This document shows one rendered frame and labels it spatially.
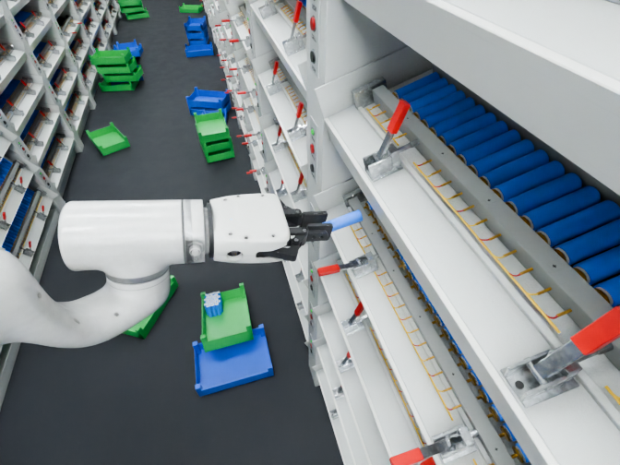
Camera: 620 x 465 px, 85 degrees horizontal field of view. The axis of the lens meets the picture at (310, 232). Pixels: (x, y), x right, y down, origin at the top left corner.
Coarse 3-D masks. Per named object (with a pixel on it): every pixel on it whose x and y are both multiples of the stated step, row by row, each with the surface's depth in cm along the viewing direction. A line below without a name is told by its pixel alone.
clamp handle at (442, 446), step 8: (416, 448) 37; (424, 448) 38; (432, 448) 38; (440, 448) 38; (448, 448) 38; (400, 456) 37; (408, 456) 37; (416, 456) 37; (424, 456) 37; (392, 464) 36; (400, 464) 36; (408, 464) 36
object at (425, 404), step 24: (336, 192) 65; (360, 192) 64; (336, 216) 66; (336, 240) 62; (360, 240) 61; (384, 240) 59; (360, 288) 55; (384, 288) 54; (384, 312) 51; (384, 336) 49; (408, 360) 46; (456, 360) 45; (408, 384) 45; (432, 384) 44; (432, 408) 42; (432, 432) 41; (432, 456) 42; (480, 456) 38
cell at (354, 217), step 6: (342, 216) 51; (348, 216) 51; (354, 216) 51; (360, 216) 51; (324, 222) 51; (330, 222) 51; (336, 222) 51; (342, 222) 51; (348, 222) 51; (354, 222) 52; (336, 228) 51
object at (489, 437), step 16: (352, 208) 63; (368, 224) 59; (384, 256) 54; (384, 272) 54; (400, 272) 52; (400, 288) 50; (416, 304) 48; (400, 320) 49; (416, 320) 47; (432, 336) 45; (416, 352) 46; (432, 352) 45; (448, 352) 43; (448, 368) 42; (464, 384) 41; (464, 400) 40; (480, 416) 38; (480, 432) 37; (496, 432) 37; (496, 448) 36; (496, 464) 35; (512, 464) 35
